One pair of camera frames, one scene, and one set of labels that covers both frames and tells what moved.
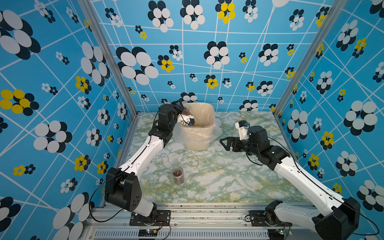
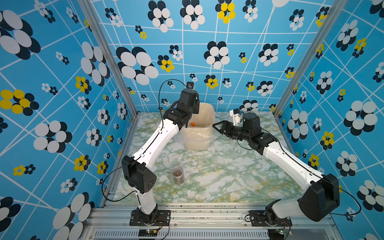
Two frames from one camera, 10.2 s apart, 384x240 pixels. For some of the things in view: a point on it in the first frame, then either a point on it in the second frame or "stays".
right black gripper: x=236 y=140 -> x=226 y=125
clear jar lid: x=220 y=161 stays
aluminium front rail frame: x=208 y=222 stays
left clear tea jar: x=178 y=175 stays
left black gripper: x=176 y=108 -> x=196 y=106
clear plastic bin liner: x=206 y=128 stays
